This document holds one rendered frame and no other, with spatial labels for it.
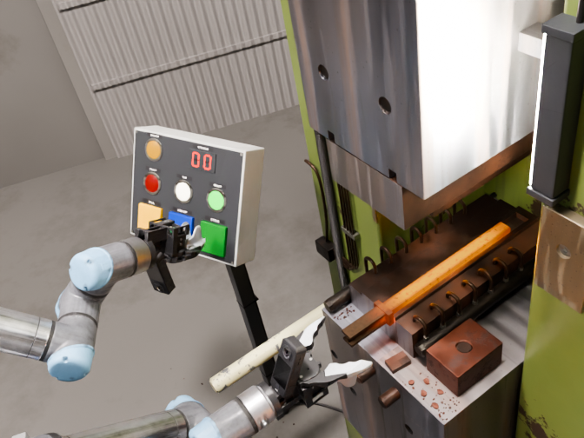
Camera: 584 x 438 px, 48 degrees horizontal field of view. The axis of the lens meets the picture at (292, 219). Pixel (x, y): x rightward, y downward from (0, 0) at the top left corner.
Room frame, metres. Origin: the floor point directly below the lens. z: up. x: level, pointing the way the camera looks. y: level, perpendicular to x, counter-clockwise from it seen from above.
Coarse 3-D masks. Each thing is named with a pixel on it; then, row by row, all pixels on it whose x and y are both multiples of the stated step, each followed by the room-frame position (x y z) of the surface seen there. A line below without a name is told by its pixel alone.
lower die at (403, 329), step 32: (448, 224) 1.07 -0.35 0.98; (480, 224) 1.04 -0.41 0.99; (416, 256) 0.99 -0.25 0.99; (448, 256) 0.96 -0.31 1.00; (480, 256) 0.94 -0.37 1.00; (512, 256) 0.92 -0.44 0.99; (352, 288) 0.95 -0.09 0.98; (384, 288) 0.92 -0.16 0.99; (448, 288) 0.88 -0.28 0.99; (480, 288) 0.87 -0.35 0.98; (416, 320) 0.81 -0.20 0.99
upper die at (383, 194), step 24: (336, 144) 0.93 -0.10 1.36; (528, 144) 0.92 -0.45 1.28; (336, 168) 0.94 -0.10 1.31; (360, 168) 0.88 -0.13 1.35; (480, 168) 0.86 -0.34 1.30; (360, 192) 0.88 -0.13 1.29; (384, 192) 0.82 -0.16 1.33; (408, 192) 0.79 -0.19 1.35; (456, 192) 0.84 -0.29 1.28; (408, 216) 0.79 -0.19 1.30
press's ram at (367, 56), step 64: (320, 0) 0.92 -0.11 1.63; (384, 0) 0.79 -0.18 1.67; (448, 0) 0.76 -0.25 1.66; (512, 0) 0.81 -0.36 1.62; (320, 64) 0.95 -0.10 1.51; (384, 64) 0.80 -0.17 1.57; (448, 64) 0.76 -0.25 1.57; (512, 64) 0.82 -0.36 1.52; (320, 128) 0.97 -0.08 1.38; (384, 128) 0.81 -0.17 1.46; (448, 128) 0.76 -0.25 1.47; (512, 128) 0.82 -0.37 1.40
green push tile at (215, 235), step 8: (208, 224) 1.19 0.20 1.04; (216, 224) 1.18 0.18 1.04; (208, 232) 1.18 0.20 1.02; (216, 232) 1.17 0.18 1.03; (224, 232) 1.16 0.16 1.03; (208, 240) 1.17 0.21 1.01; (216, 240) 1.16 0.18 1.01; (224, 240) 1.15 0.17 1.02; (208, 248) 1.16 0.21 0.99; (216, 248) 1.15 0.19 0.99; (224, 248) 1.14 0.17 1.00; (224, 256) 1.13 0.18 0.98
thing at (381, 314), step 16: (496, 224) 1.01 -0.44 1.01; (480, 240) 0.98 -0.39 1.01; (496, 240) 0.97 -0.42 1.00; (464, 256) 0.94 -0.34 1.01; (432, 272) 0.91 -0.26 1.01; (448, 272) 0.91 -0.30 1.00; (416, 288) 0.88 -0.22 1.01; (384, 304) 0.86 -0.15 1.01; (400, 304) 0.85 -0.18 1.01; (368, 320) 0.82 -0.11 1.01; (384, 320) 0.83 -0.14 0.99; (352, 336) 0.79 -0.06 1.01
